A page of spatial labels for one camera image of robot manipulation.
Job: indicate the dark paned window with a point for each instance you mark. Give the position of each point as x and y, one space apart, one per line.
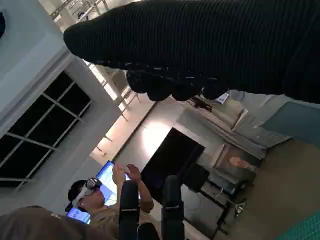
37 125

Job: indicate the large black screen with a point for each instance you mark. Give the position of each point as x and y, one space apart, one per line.
170 155

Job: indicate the green cutting mat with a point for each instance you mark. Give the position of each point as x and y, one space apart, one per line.
307 227

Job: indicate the computer monitor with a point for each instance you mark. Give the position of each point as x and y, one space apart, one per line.
106 180
77 215

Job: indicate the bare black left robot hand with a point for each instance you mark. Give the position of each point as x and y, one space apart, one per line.
128 212

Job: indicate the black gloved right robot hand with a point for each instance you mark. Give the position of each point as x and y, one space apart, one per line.
200 37

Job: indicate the person with headset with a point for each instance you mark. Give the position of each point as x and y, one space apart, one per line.
105 217

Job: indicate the person in light trousers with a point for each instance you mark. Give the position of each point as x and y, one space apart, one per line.
37 225

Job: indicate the white VR headset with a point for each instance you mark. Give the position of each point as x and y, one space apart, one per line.
91 183

